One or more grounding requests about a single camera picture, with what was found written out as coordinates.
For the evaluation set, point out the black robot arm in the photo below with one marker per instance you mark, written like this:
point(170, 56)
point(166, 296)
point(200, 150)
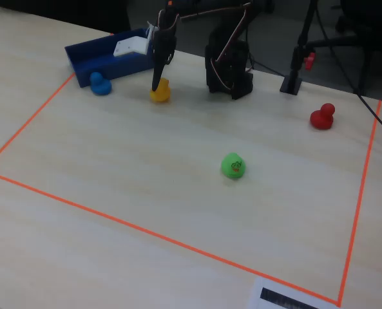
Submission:
point(229, 80)

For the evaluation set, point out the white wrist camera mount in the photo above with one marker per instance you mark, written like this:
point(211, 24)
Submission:
point(131, 46)

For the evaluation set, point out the red clamp knob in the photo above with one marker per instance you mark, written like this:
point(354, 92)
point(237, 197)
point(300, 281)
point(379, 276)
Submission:
point(310, 61)

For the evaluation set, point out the black office chair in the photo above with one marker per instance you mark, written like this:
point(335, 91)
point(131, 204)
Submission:
point(339, 41)

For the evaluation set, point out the yellow rubber duck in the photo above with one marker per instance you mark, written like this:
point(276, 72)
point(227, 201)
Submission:
point(163, 95)

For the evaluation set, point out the white paper with black print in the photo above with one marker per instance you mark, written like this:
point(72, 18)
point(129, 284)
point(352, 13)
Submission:
point(255, 299)

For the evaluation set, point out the red rubber duck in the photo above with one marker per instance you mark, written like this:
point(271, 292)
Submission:
point(321, 120)

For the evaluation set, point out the green rubber duck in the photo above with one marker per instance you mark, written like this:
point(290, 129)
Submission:
point(229, 172)

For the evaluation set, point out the black camera stand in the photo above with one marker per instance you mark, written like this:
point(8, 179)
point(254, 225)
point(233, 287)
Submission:
point(290, 85)

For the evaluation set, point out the blue plastic box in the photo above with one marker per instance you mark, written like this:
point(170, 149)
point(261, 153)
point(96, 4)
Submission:
point(91, 61)

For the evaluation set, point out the orange tape strip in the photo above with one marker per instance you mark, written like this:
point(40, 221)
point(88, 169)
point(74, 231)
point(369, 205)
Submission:
point(177, 243)
point(359, 202)
point(29, 121)

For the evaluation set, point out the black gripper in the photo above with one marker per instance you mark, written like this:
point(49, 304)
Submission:
point(161, 55)

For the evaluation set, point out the blue rubber duck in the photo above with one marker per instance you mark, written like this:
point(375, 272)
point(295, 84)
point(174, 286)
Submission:
point(100, 87)

